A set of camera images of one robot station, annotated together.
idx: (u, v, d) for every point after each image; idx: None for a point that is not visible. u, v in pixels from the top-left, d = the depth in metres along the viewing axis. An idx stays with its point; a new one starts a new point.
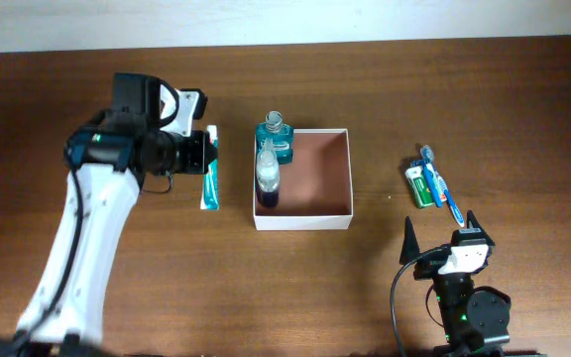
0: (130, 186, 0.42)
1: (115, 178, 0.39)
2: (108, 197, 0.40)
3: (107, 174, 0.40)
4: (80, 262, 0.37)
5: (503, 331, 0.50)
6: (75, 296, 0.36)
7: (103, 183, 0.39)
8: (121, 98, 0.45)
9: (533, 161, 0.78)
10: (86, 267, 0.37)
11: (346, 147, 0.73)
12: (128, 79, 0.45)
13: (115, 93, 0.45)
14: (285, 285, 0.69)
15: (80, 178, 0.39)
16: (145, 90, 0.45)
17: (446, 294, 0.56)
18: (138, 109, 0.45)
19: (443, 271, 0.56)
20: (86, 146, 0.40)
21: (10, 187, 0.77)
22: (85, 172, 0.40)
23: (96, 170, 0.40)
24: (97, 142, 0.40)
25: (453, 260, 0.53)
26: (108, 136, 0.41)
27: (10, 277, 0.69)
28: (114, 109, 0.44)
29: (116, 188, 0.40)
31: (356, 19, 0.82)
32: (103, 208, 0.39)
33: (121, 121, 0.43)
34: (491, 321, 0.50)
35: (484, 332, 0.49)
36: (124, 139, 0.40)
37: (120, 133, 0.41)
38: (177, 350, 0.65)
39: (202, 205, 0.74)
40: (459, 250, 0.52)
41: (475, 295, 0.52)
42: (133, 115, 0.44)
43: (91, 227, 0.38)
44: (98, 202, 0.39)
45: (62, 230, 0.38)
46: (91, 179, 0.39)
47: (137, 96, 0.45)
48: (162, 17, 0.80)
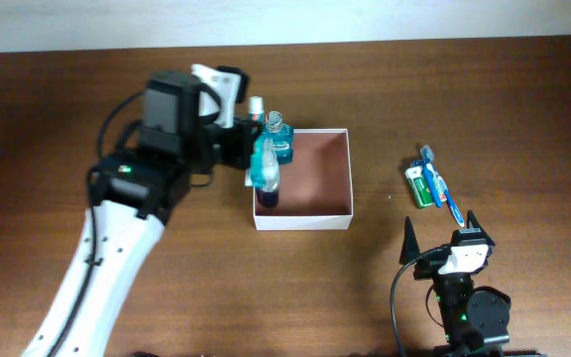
0: (152, 231, 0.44)
1: (136, 227, 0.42)
2: (122, 246, 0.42)
3: (130, 217, 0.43)
4: (83, 315, 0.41)
5: (503, 331, 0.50)
6: (72, 350, 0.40)
7: (124, 233, 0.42)
8: (156, 113, 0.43)
9: (534, 161, 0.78)
10: (87, 321, 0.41)
11: (346, 147, 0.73)
12: (163, 93, 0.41)
13: (150, 106, 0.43)
14: (285, 284, 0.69)
15: (105, 219, 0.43)
16: (179, 103, 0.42)
17: (445, 294, 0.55)
18: (171, 128, 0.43)
19: (443, 271, 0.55)
20: (115, 177, 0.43)
21: (11, 185, 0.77)
22: (111, 208, 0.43)
23: (119, 207, 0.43)
24: (125, 173, 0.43)
25: (453, 260, 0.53)
26: (139, 171, 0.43)
27: (11, 276, 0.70)
28: (149, 125, 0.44)
29: (135, 239, 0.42)
31: (356, 18, 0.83)
32: (117, 260, 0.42)
33: (156, 144, 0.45)
34: (490, 321, 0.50)
35: (484, 332, 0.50)
36: (153, 177, 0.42)
37: (153, 168, 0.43)
38: (177, 350, 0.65)
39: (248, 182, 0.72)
40: (459, 250, 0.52)
41: (475, 295, 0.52)
42: (166, 136, 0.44)
43: (101, 280, 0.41)
44: (114, 252, 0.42)
45: (77, 273, 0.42)
46: (110, 220, 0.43)
47: (171, 111, 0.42)
48: (164, 16, 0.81)
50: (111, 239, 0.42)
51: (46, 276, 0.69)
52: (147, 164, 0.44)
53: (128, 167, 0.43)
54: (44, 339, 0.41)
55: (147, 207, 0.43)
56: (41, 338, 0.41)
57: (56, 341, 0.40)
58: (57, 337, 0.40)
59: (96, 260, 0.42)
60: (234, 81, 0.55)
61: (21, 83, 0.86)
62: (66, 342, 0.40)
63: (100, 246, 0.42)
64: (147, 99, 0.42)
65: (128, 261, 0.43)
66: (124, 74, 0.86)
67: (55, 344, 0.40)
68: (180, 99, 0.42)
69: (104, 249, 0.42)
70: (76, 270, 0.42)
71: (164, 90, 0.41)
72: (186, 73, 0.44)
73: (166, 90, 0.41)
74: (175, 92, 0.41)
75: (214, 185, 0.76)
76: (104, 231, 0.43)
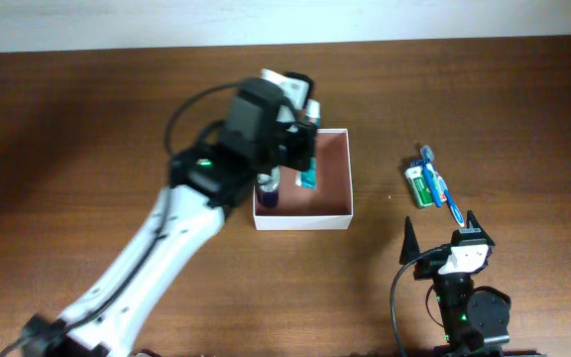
0: (215, 223, 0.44)
1: (205, 215, 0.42)
2: (188, 226, 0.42)
3: (199, 206, 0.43)
4: (140, 282, 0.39)
5: (503, 331, 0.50)
6: (120, 311, 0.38)
7: (193, 216, 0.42)
8: (236, 118, 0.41)
9: (534, 161, 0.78)
10: (142, 289, 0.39)
11: (346, 147, 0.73)
12: (248, 103, 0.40)
13: (232, 110, 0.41)
14: (286, 285, 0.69)
15: (176, 199, 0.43)
16: (261, 113, 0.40)
17: (445, 294, 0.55)
18: (251, 135, 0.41)
19: (443, 271, 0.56)
20: (192, 171, 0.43)
21: (11, 185, 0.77)
22: (183, 194, 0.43)
23: (191, 194, 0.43)
24: (203, 168, 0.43)
25: (453, 260, 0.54)
26: (216, 169, 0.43)
27: (10, 276, 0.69)
28: (228, 126, 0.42)
29: (201, 225, 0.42)
31: (357, 19, 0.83)
32: (181, 239, 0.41)
33: (229, 145, 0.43)
34: (490, 321, 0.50)
35: (484, 332, 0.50)
36: (226, 176, 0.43)
37: (227, 167, 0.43)
38: (177, 350, 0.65)
39: (297, 181, 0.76)
40: (459, 251, 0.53)
41: (475, 296, 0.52)
42: (241, 141, 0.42)
43: (164, 253, 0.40)
44: (179, 231, 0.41)
45: (141, 239, 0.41)
46: (179, 201, 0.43)
47: (249, 121, 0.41)
48: (164, 16, 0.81)
50: (179, 218, 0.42)
51: (45, 277, 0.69)
52: (222, 160, 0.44)
53: (207, 160, 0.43)
54: (95, 294, 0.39)
55: (216, 202, 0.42)
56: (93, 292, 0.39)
57: (105, 298, 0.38)
58: (108, 296, 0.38)
59: (162, 233, 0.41)
60: (301, 88, 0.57)
61: (21, 82, 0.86)
62: (116, 302, 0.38)
63: (168, 221, 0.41)
64: (233, 106, 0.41)
65: (188, 243, 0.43)
66: (125, 74, 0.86)
67: (104, 300, 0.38)
68: (264, 110, 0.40)
69: (171, 226, 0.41)
70: (140, 238, 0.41)
71: (251, 101, 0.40)
72: (271, 84, 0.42)
73: (252, 101, 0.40)
74: (260, 107, 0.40)
75: None
76: (174, 209, 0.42)
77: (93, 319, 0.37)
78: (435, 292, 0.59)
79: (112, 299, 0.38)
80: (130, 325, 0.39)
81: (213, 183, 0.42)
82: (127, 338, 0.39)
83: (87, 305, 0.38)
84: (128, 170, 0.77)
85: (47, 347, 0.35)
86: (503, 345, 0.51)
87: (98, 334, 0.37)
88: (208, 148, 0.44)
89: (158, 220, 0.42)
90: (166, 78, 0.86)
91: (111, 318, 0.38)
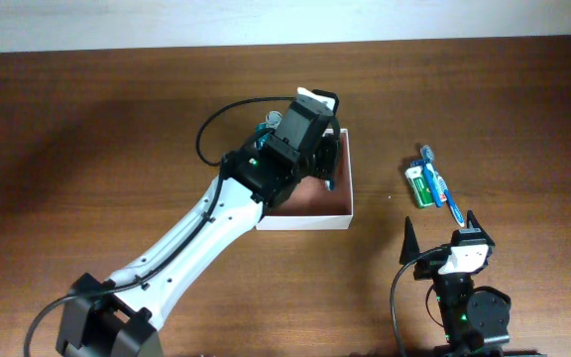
0: (255, 217, 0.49)
1: (250, 206, 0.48)
2: (234, 214, 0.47)
3: (246, 197, 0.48)
4: (186, 256, 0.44)
5: (503, 331, 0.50)
6: (165, 282, 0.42)
7: (239, 205, 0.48)
8: (287, 129, 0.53)
9: (534, 161, 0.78)
10: (187, 264, 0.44)
11: (346, 147, 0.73)
12: (301, 117, 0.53)
13: (286, 124, 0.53)
14: (286, 284, 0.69)
15: (225, 189, 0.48)
16: (310, 128, 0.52)
17: (445, 294, 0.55)
18: (296, 143, 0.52)
19: (443, 271, 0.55)
20: (244, 166, 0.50)
21: (12, 184, 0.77)
22: (231, 185, 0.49)
23: (239, 187, 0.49)
24: (253, 166, 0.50)
25: (453, 261, 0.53)
26: (262, 169, 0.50)
27: (11, 276, 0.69)
28: (278, 135, 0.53)
29: (244, 215, 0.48)
31: (357, 19, 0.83)
32: (226, 224, 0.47)
33: (277, 150, 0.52)
34: (489, 321, 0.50)
35: (484, 332, 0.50)
36: (271, 176, 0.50)
37: (272, 169, 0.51)
38: (177, 351, 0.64)
39: (327, 187, 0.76)
40: (459, 250, 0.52)
41: (475, 295, 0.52)
42: (288, 148, 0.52)
43: (209, 234, 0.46)
44: (225, 217, 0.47)
45: (190, 221, 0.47)
46: (229, 190, 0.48)
47: (298, 133, 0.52)
48: (164, 16, 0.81)
50: (227, 205, 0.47)
51: (46, 277, 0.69)
52: (267, 163, 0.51)
53: (254, 160, 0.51)
54: (143, 263, 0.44)
55: (262, 196, 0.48)
56: (143, 261, 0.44)
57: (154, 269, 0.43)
58: (156, 267, 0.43)
59: (210, 216, 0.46)
60: (331, 103, 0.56)
61: (22, 82, 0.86)
62: (164, 273, 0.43)
63: (216, 207, 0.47)
64: (286, 116, 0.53)
65: (230, 231, 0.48)
66: (125, 73, 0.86)
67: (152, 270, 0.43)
68: (311, 125, 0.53)
69: (219, 212, 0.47)
70: (189, 219, 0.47)
71: (302, 114, 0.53)
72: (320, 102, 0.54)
73: (304, 116, 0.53)
74: (311, 118, 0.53)
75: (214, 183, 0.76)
76: (223, 197, 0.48)
77: (141, 284, 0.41)
78: (436, 292, 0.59)
79: (160, 268, 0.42)
80: (170, 298, 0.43)
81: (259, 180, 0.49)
82: (165, 312, 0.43)
83: (136, 274, 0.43)
84: (128, 169, 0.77)
85: (91, 304, 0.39)
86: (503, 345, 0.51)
87: (141, 299, 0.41)
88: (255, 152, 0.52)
89: (207, 205, 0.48)
90: (166, 78, 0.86)
91: (157, 286, 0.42)
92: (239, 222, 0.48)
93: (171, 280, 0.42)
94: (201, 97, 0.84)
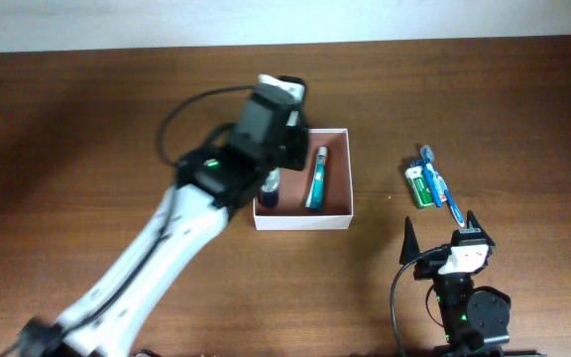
0: (219, 223, 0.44)
1: (208, 214, 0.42)
2: (193, 226, 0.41)
3: (204, 205, 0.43)
4: (140, 284, 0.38)
5: (503, 331, 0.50)
6: (121, 315, 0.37)
7: (196, 215, 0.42)
8: (248, 122, 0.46)
9: (534, 161, 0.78)
10: (143, 291, 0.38)
11: (346, 147, 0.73)
12: (261, 107, 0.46)
13: (246, 117, 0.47)
14: (286, 284, 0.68)
15: (181, 199, 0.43)
16: (272, 119, 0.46)
17: (446, 294, 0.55)
18: (259, 137, 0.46)
19: (443, 271, 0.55)
20: (200, 169, 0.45)
21: (11, 185, 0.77)
22: (187, 193, 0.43)
23: (197, 195, 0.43)
24: (211, 168, 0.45)
25: (453, 261, 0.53)
26: (222, 170, 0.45)
27: (11, 276, 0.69)
28: (238, 130, 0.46)
29: (204, 225, 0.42)
31: (357, 19, 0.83)
32: (183, 240, 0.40)
33: (237, 148, 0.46)
34: (489, 321, 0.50)
35: (485, 332, 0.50)
36: (231, 177, 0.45)
37: (233, 168, 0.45)
38: (177, 351, 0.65)
39: (307, 203, 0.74)
40: (459, 251, 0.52)
41: (475, 295, 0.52)
42: (250, 144, 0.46)
43: (167, 253, 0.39)
44: (181, 231, 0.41)
45: (142, 241, 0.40)
46: (186, 200, 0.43)
47: (260, 126, 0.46)
48: (163, 16, 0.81)
50: (183, 218, 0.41)
51: (45, 277, 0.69)
52: (228, 163, 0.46)
53: (213, 162, 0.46)
54: (94, 295, 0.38)
55: (221, 201, 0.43)
56: (91, 296, 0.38)
57: (106, 301, 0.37)
58: (108, 298, 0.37)
59: (167, 232, 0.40)
60: (297, 91, 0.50)
61: (21, 82, 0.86)
62: (115, 306, 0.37)
63: (171, 220, 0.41)
64: (246, 107, 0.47)
65: (191, 244, 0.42)
66: (124, 74, 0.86)
67: (104, 303, 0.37)
68: (274, 116, 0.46)
69: (174, 226, 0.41)
70: (143, 237, 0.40)
71: (263, 104, 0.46)
72: (284, 90, 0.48)
73: (265, 106, 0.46)
74: (273, 108, 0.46)
75: None
76: (179, 209, 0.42)
77: (93, 322, 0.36)
78: (436, 293, 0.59)
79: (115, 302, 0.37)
80: (128, 331, 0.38)
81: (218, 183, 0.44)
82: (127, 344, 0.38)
83: (86, 308, 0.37)
84: (128, 170, 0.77)
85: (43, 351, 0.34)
86: (503, 345, 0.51)
87: (96, 340, 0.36)
88: (215, 152, 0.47)
89: (162, 221, 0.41)
90: (166, 78, 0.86)
91: (107, 325, 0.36)
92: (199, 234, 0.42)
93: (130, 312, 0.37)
94: (201, 97, 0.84)
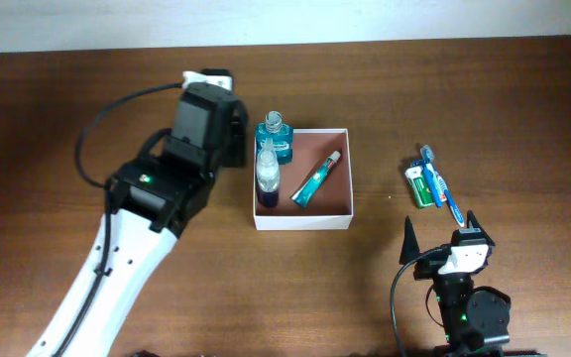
0: (164, 242, 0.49)
1: (149, 236, 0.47)
2: (133, 258, 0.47)
3: (144, 228, 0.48)
4: (88, 321, 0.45)
5: (503, 331, 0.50)
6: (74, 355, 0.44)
7: (133, 246, 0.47)
8: (186, 126, 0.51)
9: (533, 161, 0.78)
10: (93, 325, 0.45)
11: (346, 148, 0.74)
12: (198, 107, 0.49)
13: (182, 117, 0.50)
14: (285, 284, 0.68)
15: (118, 227, 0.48)
16: (211, 117, 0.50)
17: (445, 294, 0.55)
18: (199, 141, 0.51)
19: (443, 271, 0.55)
20: (133, 184, 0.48)
21: (11, 185, 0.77)
22: (125, 218, 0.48)
23: (132, 217, 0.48)
24: (148, 182, 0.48)
25: (453, 261, 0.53)
26: (157, 179, 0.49)
27: (11, 276, 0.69)
28: (176, 135, 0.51)
29: (144, 254, 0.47)
31: (357, 19, 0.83)
32: (124, 273, 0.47)
33: (178, 156, 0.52)
34: (489, 321, 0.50)
35: (485, 333, 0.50)
36: (170, 189, 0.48)
37: (170, 179, 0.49)
38: (177, 351, 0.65)
39: (293, 196, 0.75)
40: (459, 250, 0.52)
41: (475, 295, 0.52)
42: (190, 150, 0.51)
43: (108, 288, 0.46)
44: (122, 264, 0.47)
45: (86, 280, 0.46)
46: (123, 226, 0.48)
47: (201, 128, 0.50)
48: (164, 16, 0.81)
50: (121, 249, 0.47)
51: (46, 277, 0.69)
52: (166, 175, 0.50)
53: (149, 176, 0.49)
54: (49, 339, 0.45)
55: (162, 220, 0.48)
56: (44, 342, 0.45)
57: (58, 345, 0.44)
58: (61, 342, 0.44)
59: (106, 270, 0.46)
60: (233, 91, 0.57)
61: (21, 83, 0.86)
62: (69, 348, 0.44)
63: (111, 254, 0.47)
64: (181, 109, 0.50)
65: (137, 271, 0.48)
66: (124, 73, 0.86)
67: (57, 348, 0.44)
68: (213, 116, 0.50)
69: (114, 260, 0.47)
70: (86, 276, 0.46)
71: (199, 105, 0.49)
72: (219, 92, 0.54)
73: (202, 106, 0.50)
74: (209, 108, 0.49)
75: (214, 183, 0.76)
76: (116, 241, 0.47)
77: None
78: (435, 292, 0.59)
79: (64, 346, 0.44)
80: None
81: (157, 198, 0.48)
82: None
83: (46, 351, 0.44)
84: None
85: None
86: (502, 344, 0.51)
87: None
88: (155, 164, 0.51)
89: (100, 257, 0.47)
90: (166, 78, 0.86)
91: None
92: (140, 263, 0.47)
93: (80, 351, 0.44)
94: None
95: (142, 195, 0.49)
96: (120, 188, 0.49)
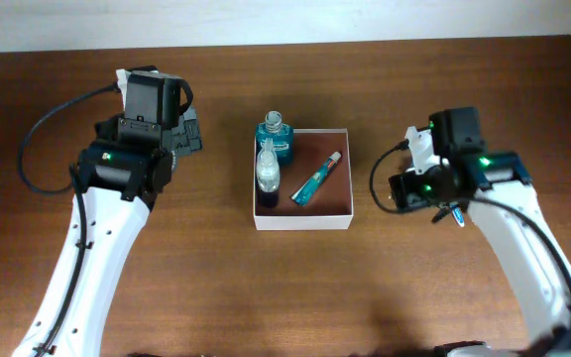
0: (138, 212, 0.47)
1: (123, 208, 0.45)
2: (112, 227, 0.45)
3: (116, 201, 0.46)
4: (81, 294, 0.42)
5: (465, 112, 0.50)
6: (70, 333, 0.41)
7: (111, 215, 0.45)
8: (136, 105, 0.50)
9: (534, 161, 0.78)
10: (85, 297, 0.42)
11: (346, 147, 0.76)
12: (145, 86, 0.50)
13: (134, 98, 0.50)
14: (285, 285, 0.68)
15: (91, 203, 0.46)
16: (160, 95, 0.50)
17: (452, 124, 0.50)
18: (153, 118, 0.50)
19: (419, 168, 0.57)
20: (97, 164, 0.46)
21: (10, 184, 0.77)
22: (95, 194, 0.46)
23: (103, 191, 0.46)
24: (109, 159, 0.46)
25: (417, 150, 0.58)
26: (119, 157, 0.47)
27: (9, 277, 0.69)
28: (128, 118, 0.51)
29: (122, 222, 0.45)
31: (356, 20, 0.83)
32: (106, 241, 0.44)
33: (135, 133, 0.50)
34: (504, 163, 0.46)
35: (490, 163, 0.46)
36: (133, 161, 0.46)
37: (132, 152, 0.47)
38: (177, 351, 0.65)
39: (293, 195, 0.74)
40: (412, 133, 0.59)
41: (473, 122, 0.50)
42: (146, 127, 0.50)
43: (93, 260, 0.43)
44: (102, 233, 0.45)
45: (67, 259, 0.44)
46: (96, 202, 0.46)
47: (153, 106, 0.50)
48: (164, 16, 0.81)
50: (99, 221, 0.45)
51: (45, 277, 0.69)
52: (126, 149, 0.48)
53: (110, 153, 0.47)
54: (40, 326, 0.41)
55: (131, 189, 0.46)
56: (38, 325, 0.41)
57: (51, 329, 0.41)
58: (54, 325, 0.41)
59: (87, 242, 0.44)
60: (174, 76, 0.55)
61: (21, 83, 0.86)
62: (66, 324, 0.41)
63: (88, 228, 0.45)
64: (128, 91, 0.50)
65: (118, 242, 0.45)
66: None
67: (51, 332, 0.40)
68: (161, 93, 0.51)
69: (94, 233, 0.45)
70: (66, 255, 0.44)
71: (146, 83, 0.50)
72: (164, 74, 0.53)
73: (148, 85, 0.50)
74: (156, 84, 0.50)
75: (214, 183, 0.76)
76: (92, 215, 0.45)
77: (46, 351, 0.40)
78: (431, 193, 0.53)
79: (57, 324, 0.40)
80: (89, 340, 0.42)
81: (124, 172, 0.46)
82: (93, 349, 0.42)
83: (35, 339, 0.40)
84: None
85: None
86: (469, 132, 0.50)
87: None
88: (113, 143, 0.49)
89: (78, 232, 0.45)
90: None
91: (63, 343, 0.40)
92: (118, 232, 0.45)
93: (77, 329, 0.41)
94: (200, 96, 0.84)
95: (107, 173, 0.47)
96: (82, 171, 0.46)
